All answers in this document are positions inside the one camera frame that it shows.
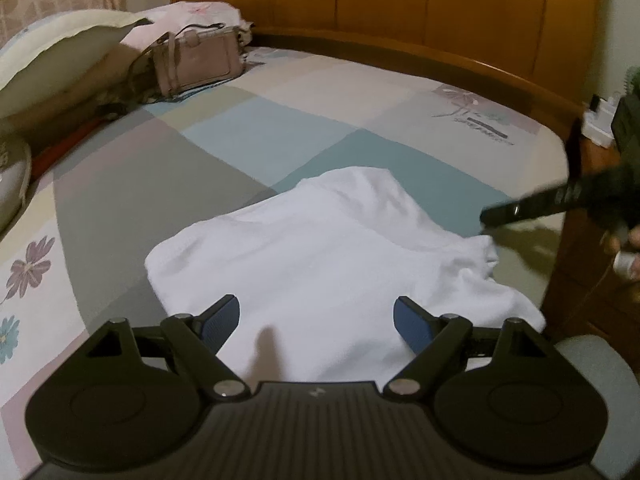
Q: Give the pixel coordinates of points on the person's right hand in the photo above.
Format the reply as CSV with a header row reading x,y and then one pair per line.
x,y
631,255

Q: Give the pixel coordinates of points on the white printed t-shirt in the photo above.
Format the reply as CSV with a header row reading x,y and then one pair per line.
x,y
325,260

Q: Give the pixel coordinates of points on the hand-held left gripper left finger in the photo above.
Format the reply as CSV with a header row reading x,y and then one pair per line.
x,y
220,322

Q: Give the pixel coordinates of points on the grey cushion with hole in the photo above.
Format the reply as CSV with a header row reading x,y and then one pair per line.
x,y
12,185

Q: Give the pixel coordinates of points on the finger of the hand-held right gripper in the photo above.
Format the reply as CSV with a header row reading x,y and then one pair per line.
x,y
520,210

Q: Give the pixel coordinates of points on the pink handbag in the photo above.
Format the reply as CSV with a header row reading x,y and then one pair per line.
x,y
200,62

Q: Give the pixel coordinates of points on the pale green pillow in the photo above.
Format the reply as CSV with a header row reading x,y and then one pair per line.
x,y
55,55

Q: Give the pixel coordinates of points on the orange cloth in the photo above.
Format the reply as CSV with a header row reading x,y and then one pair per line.
x,y
65,147

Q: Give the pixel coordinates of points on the wooden headboard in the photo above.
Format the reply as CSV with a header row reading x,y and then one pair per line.
x,y
400,0

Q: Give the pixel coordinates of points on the white box on nightstand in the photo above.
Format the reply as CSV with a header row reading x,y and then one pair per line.
x,y
600,122

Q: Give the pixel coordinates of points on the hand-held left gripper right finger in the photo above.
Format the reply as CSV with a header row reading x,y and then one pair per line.
x,y
412,325

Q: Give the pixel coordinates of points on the person's grey trouser leg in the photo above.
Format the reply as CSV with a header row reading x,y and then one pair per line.
x,y
605,400

